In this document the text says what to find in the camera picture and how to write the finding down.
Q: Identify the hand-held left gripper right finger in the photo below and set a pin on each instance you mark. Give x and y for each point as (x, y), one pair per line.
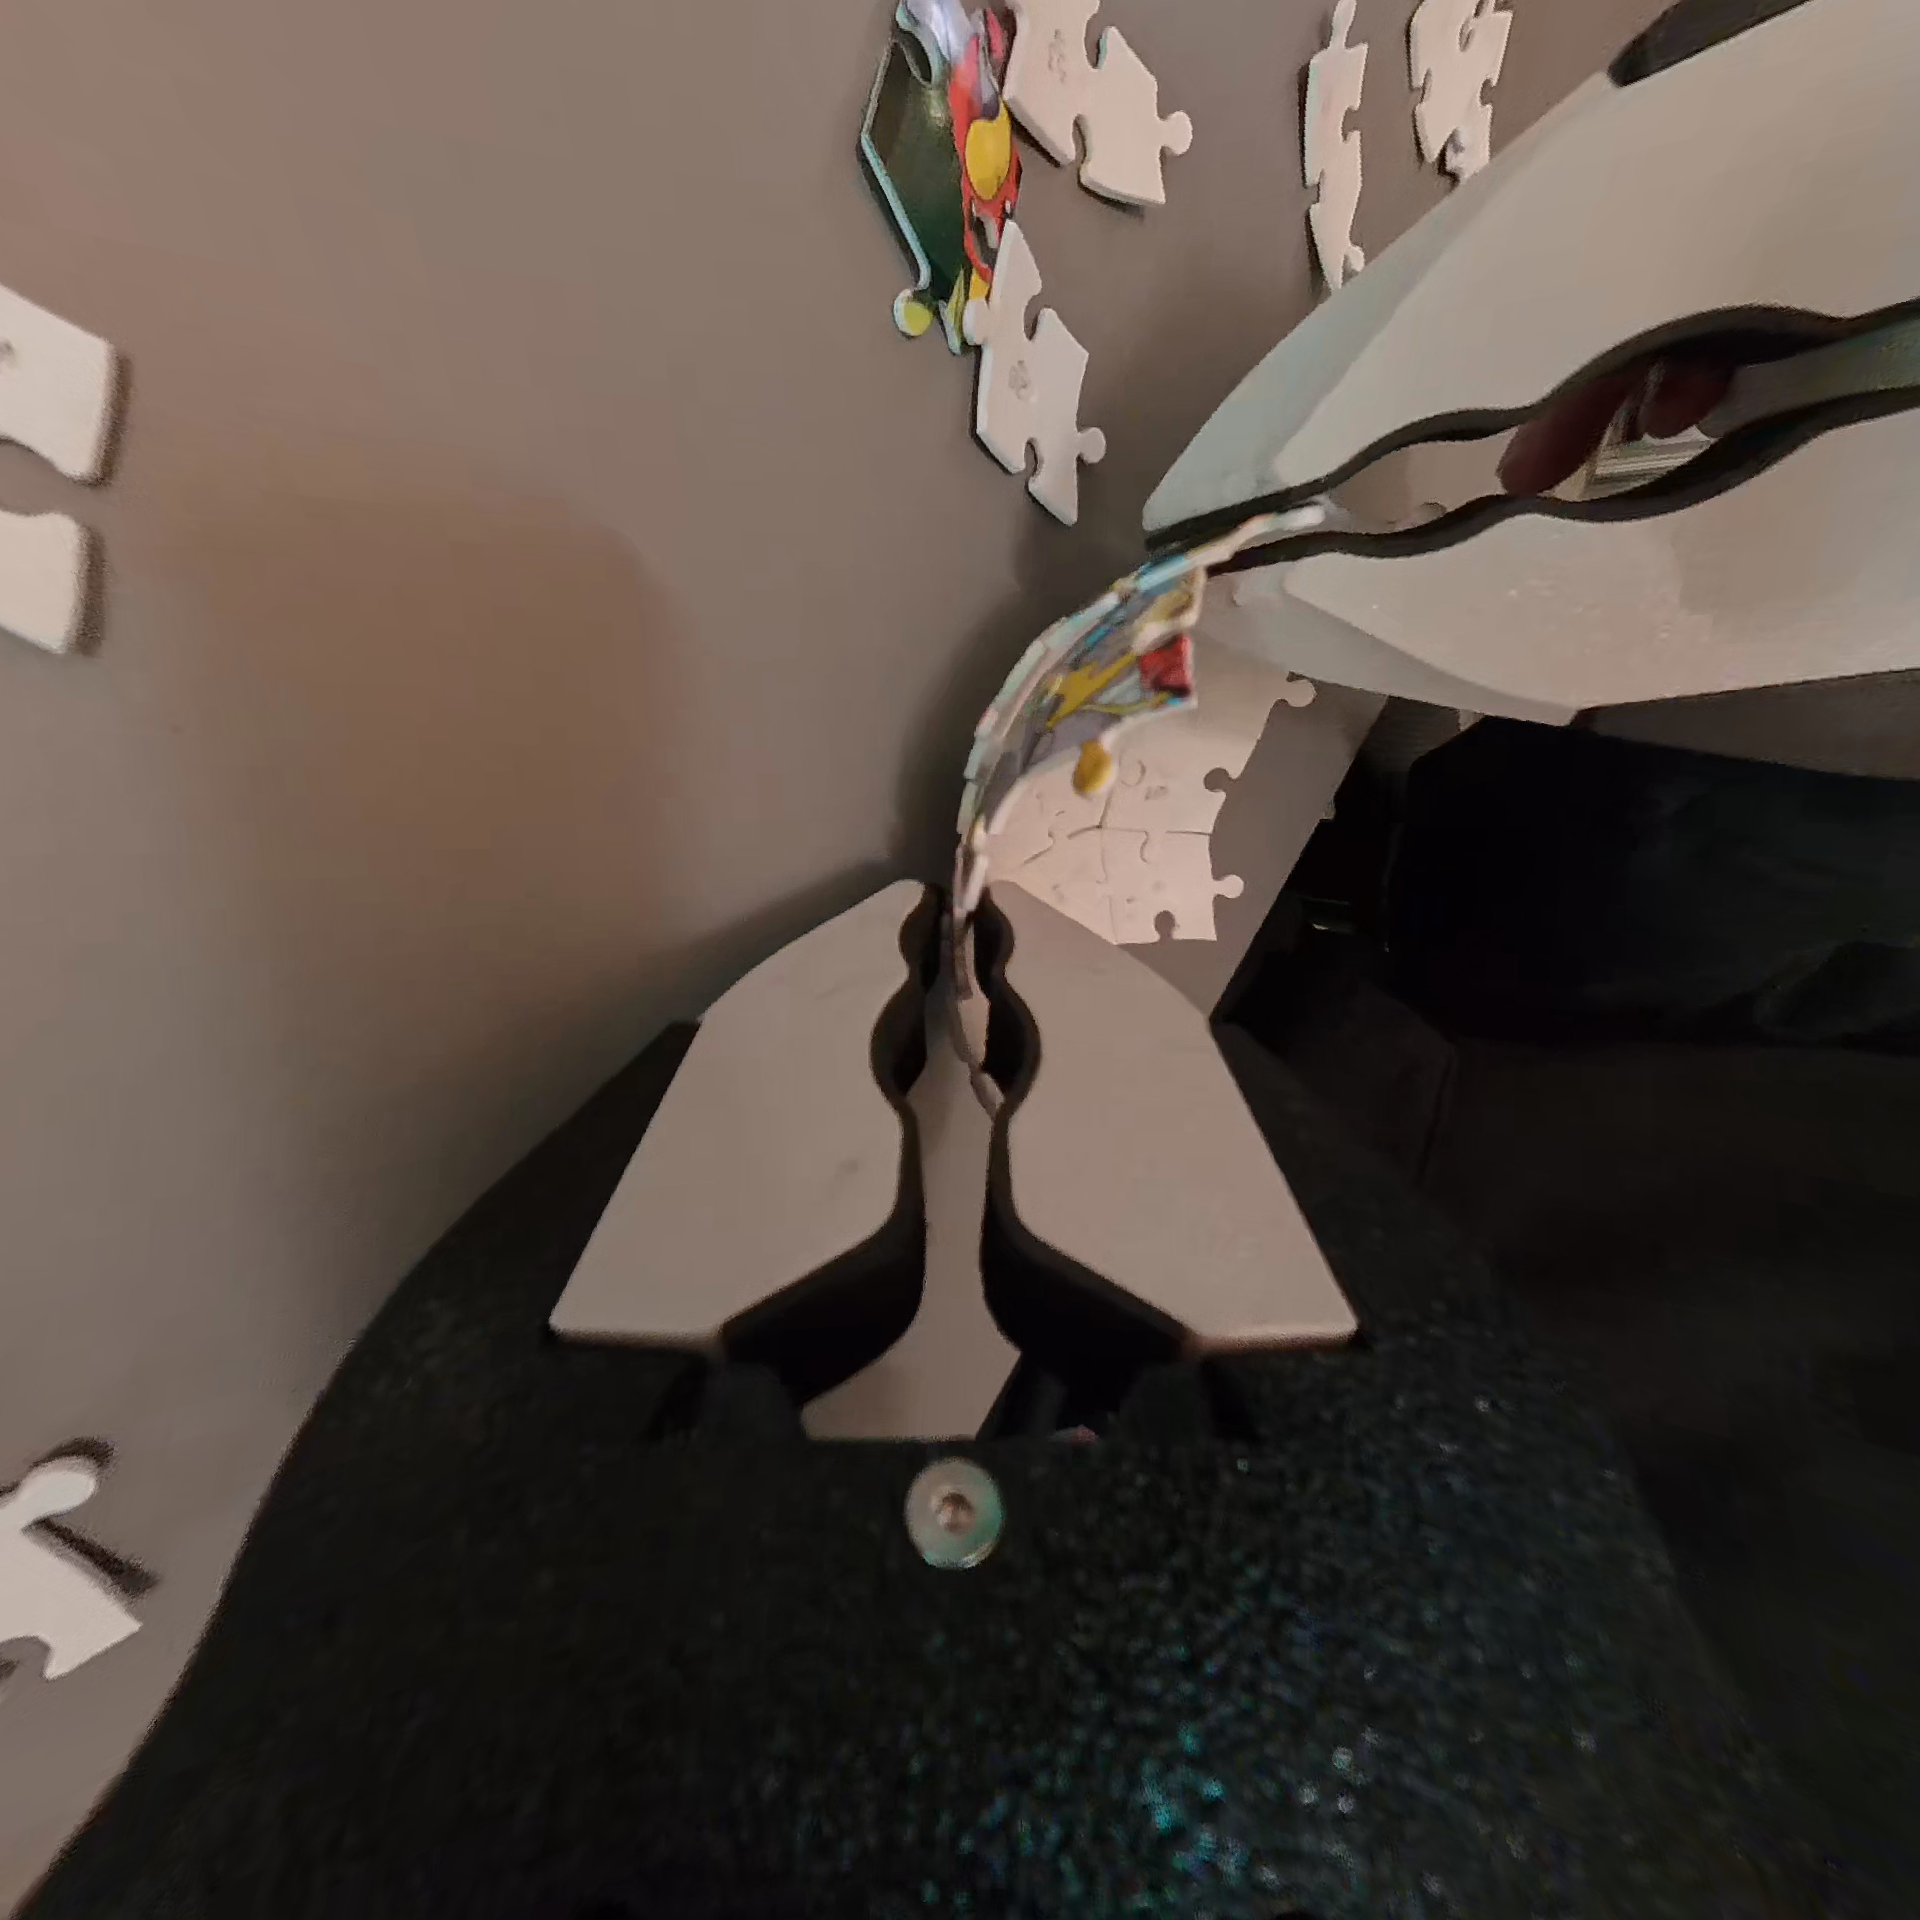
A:
(1155, 1184)

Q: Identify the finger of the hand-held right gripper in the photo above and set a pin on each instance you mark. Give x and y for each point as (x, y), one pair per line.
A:
(1622, 211)
(1652, 599)

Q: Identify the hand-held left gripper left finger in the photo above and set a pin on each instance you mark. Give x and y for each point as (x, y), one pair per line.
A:
(750, 1171)

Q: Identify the joined curved puzzle pieces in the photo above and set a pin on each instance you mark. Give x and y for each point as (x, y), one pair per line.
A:
(1119, 840)

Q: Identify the white puzzle piece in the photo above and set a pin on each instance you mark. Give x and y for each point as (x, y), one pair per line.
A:
(1333, 150)
(1037, 383)
(42, 579)
(1460, 75)
(54, 1590)
(1088, 99)
(54, 383)

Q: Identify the colourful printed puzzle piece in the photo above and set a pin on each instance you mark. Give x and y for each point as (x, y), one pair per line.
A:
(938, 164)

